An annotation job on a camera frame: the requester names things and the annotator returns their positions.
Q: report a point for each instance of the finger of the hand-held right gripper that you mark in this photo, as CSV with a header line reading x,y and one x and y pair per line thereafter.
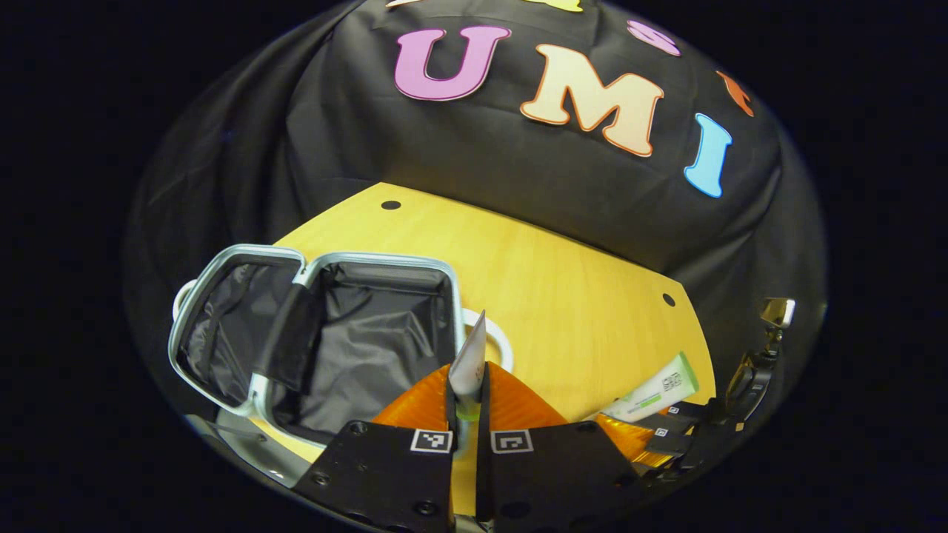
x,y
685,411
629,440

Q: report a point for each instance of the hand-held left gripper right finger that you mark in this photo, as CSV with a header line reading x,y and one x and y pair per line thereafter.
x,y
483,407

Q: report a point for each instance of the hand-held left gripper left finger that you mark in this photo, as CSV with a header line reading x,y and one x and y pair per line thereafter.
x,y
450,407

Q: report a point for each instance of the white green skin care tube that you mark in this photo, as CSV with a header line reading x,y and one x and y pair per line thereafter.
x,y
659,389

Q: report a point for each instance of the small green skin care tube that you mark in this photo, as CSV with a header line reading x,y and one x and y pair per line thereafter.
x,y
470,363

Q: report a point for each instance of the white suitcase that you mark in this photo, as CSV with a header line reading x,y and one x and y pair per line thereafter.
x,y
370,333

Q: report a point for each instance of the black backdrop cloth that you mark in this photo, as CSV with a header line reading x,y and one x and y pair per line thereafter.
x,y
481,148

